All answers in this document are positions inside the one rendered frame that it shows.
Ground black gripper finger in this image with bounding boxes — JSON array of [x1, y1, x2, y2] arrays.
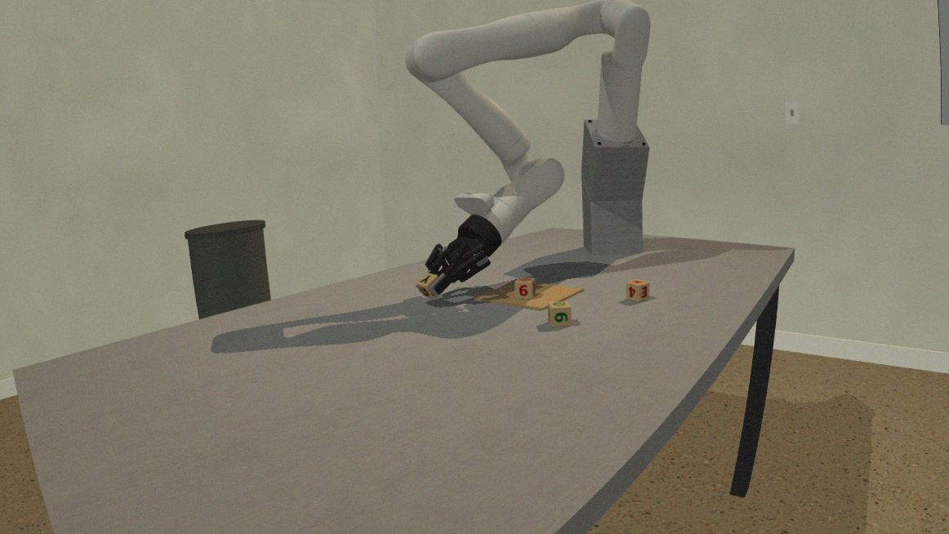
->
[[429, 242, 491, 297], [425, 241, 459, 276]]

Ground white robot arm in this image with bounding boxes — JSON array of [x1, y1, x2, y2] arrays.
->
[[405, 0, 650, 244]]

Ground tan wooden letter block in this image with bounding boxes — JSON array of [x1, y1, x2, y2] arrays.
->
[[515, 278, 536, 299], [548, 301, 571, 327], [417, 273, 438, 299], [626, 279, 649, 302]]

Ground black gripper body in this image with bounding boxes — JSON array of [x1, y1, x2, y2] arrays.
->
[[446, 215, 501, 264]]

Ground tan flat mat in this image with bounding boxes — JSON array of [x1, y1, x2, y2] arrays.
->
[[474, 283, 584, 310]]

